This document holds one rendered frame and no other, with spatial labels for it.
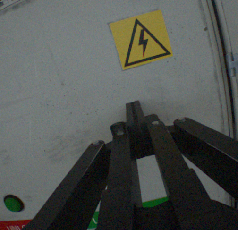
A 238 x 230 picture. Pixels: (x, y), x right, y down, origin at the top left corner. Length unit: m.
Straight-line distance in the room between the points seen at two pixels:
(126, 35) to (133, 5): 0.03
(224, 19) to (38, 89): 0.43
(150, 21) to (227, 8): 0.33
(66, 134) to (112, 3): 0.15
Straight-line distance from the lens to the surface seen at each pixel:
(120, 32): 0.20
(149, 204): 0.28
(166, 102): 0.21
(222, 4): 0.51
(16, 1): 0.24
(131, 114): 0.16
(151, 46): 0.20
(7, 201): 0.33
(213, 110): 0.23
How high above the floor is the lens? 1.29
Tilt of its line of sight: 15 degrees down
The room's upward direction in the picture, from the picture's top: 17 degrees counter-clockwise
